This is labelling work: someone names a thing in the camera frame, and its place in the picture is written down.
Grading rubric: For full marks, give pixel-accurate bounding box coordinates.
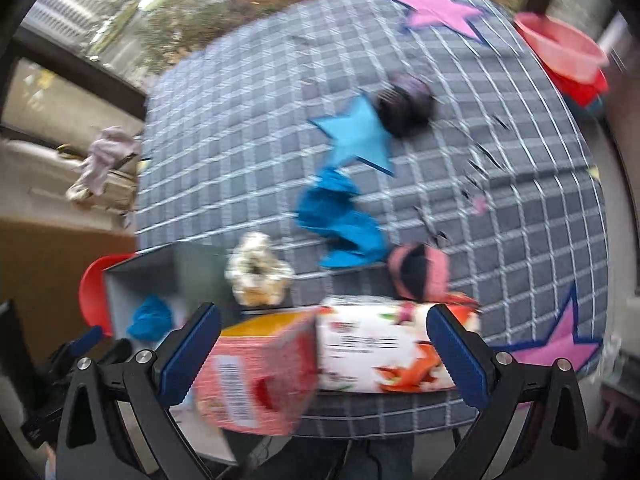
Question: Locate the white floral tissue pack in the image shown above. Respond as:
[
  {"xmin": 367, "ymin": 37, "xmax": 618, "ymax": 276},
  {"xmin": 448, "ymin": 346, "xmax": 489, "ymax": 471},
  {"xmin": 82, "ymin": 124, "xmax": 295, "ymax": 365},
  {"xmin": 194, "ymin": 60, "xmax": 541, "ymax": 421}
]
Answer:
[{"xmin": 316, "ymin": 296, "xmax": 454, "ymax": 393}]

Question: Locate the pink black knitted cuff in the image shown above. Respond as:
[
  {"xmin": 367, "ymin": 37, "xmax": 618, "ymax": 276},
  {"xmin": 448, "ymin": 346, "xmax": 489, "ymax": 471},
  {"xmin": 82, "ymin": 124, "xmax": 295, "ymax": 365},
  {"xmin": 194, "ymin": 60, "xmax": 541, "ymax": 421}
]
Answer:
[{"xmin": 387, "ymin": 243, "xmax": 449, "ymax": 302}]

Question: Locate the blue crinkled cloth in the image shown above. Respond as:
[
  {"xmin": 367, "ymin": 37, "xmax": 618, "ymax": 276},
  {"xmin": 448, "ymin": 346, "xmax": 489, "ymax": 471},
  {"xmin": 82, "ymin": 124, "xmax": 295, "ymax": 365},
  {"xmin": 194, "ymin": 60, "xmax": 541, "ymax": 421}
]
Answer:
[{"xmin": 296, "ymin": 167, "xmax": 388, "ymax": 269}]

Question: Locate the pink cloth on rack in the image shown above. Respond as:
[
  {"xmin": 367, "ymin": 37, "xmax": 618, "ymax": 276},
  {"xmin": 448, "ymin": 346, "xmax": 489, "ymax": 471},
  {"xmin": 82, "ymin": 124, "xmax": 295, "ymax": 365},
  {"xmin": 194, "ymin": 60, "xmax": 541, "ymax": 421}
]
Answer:
[{"xmin": 65, "ymin": 126, "xmax": 141, "ymax": 206}]

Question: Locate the red plastic basin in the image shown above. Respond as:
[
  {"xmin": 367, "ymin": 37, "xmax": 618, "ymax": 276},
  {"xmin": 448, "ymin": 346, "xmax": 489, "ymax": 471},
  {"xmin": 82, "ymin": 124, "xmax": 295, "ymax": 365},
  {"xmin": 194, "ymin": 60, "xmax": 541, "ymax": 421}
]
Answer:
[{"xmin": 514, "ymin": 12, "xmax": 608, "ymax": 108}]

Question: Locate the grey storage box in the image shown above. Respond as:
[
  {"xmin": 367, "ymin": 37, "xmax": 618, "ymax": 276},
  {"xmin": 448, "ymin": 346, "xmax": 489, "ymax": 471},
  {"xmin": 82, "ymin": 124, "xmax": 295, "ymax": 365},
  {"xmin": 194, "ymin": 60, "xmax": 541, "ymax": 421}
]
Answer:
[{"xmin": 103, "ymin": 242, "xmax": 242, "ymax": 339}]

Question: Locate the white polka dot scrunchie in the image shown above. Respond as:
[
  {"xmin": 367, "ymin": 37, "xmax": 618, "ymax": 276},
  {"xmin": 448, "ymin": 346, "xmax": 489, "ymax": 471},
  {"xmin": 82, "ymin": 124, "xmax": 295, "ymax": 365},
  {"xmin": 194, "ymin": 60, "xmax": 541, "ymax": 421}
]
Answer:
[{"xmin": 224, "ymin": 232, "xmax": 295, "ymax": 308}]

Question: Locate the red yellow cardboard box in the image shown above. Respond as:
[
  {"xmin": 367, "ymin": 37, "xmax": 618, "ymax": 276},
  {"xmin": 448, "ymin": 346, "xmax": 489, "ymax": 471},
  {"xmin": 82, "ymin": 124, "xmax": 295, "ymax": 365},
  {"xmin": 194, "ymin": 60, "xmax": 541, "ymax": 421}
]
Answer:
[{"xmin": 193, "ymin": 307, "xmax": 319, "ymax": 436}]

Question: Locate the purple brown knitted hat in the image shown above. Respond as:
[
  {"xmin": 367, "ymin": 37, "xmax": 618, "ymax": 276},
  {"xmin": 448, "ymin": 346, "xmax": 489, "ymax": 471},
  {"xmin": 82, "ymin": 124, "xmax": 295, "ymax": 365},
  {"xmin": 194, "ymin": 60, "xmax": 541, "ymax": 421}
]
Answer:
[{"xmin": 373, "ymin": 73, "xmax": 435, "ymax": 139}]

